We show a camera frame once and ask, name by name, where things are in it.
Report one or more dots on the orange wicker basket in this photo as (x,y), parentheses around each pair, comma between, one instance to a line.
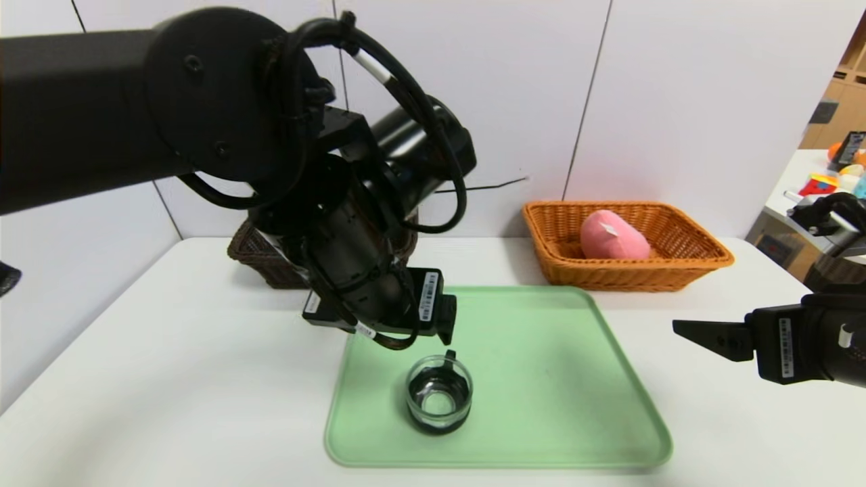
(619,274)

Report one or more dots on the light green plastic tray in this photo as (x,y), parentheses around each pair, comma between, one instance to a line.
(541,406)

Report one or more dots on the dark brown wicker basket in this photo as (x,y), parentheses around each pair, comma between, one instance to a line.
(264,260)

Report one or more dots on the thin black zip tie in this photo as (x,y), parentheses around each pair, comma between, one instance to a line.
(487,185)

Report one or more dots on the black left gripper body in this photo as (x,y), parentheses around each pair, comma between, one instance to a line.
(429,296)

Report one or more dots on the pink plush peach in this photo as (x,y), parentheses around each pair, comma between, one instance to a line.
(612,237)

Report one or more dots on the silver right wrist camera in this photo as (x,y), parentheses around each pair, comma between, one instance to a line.
(846,237)

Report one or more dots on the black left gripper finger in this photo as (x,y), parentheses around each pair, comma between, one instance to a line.
(447,318)

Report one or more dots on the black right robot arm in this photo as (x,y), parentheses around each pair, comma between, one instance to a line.
(846,338)

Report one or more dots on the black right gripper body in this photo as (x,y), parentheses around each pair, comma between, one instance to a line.
(783,346)

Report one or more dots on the wooden shelf unit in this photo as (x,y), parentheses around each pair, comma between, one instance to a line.
(842,101)

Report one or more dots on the pale yellow small item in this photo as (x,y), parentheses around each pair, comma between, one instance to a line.
(850,177)

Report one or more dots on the orange fruit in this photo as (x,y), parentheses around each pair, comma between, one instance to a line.
(833,152)

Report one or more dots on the white side table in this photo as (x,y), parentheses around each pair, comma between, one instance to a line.
(785,216)

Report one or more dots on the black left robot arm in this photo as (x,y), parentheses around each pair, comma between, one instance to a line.
(101,108)

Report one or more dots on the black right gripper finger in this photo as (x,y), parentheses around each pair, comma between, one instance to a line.
(717,338)

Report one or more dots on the colourful puzzle cube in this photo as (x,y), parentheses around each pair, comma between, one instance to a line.
(815,184)

